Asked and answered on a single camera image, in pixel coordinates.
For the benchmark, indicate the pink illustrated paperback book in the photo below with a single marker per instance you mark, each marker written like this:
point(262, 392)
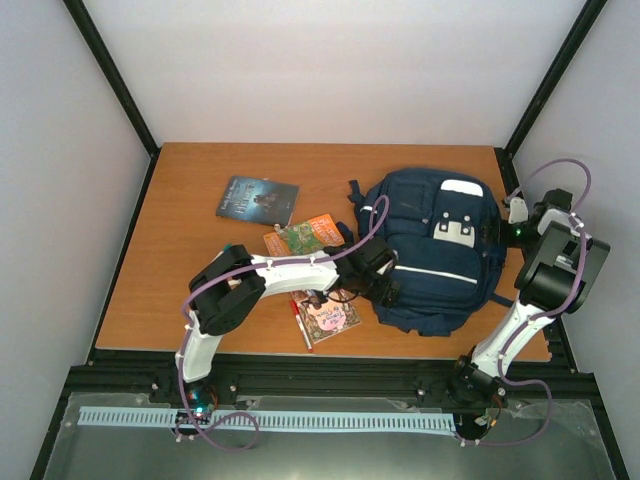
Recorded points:
point(325, 315)

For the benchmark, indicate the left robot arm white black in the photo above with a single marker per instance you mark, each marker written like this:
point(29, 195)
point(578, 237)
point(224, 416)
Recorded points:
point(223, 295)

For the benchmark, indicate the black frame post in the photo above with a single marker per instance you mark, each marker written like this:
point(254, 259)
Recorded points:
point(580, 28)
point(99, 50)

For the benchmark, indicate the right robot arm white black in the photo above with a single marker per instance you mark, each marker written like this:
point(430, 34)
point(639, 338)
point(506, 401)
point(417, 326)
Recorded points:
point(556, 278)

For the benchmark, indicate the dark blue fantasy book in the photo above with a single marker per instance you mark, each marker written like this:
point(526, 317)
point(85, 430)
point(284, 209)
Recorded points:
point(258, 201)

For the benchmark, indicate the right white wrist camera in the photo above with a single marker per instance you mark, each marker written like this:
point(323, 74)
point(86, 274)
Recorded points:
point(517, 210)

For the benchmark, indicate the orange green thick paperback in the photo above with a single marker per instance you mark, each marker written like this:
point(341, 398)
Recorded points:
point(304, 238)

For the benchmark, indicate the navy blue student backpack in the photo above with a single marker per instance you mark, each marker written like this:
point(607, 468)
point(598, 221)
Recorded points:
point(433, 224)

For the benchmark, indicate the light blue slotted cable duct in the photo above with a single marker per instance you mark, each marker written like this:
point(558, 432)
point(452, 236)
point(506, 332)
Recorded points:
point(271, 421)

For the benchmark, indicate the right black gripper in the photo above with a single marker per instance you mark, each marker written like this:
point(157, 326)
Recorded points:
point(490, 227)

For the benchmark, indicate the left black frame post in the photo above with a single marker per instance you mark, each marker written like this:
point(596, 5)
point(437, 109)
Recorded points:
point(99, 50)

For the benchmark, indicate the right black frame post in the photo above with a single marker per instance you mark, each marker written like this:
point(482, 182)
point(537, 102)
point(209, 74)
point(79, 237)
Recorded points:
point(580, 28)

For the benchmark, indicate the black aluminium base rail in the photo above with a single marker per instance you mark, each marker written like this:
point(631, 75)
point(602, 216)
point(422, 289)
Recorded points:
point(446, 384)

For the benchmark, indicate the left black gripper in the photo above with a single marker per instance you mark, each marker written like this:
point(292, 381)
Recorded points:
point(389, 292)

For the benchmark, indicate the red marker pen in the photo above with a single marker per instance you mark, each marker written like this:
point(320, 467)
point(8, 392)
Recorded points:
point(301, 326)

